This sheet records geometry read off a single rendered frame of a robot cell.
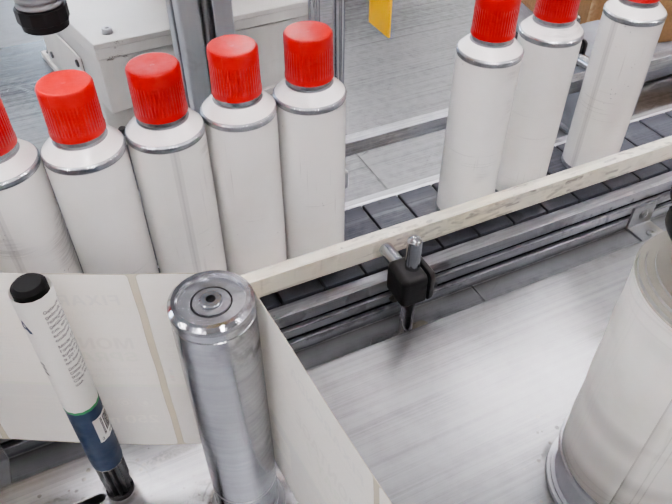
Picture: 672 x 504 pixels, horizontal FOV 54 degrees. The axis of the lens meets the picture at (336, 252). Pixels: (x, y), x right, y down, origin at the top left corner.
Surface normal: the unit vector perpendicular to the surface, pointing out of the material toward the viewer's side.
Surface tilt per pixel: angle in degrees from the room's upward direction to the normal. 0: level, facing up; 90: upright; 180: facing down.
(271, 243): 90
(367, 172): 0
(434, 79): 0
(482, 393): 0
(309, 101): 42
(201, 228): 90
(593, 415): 92
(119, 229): 90
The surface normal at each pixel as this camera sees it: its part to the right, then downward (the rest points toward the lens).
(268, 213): 0.60, 0.55
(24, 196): 0.79, 0.42
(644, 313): -0.98, 0.15
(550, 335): 0.00, -0.73
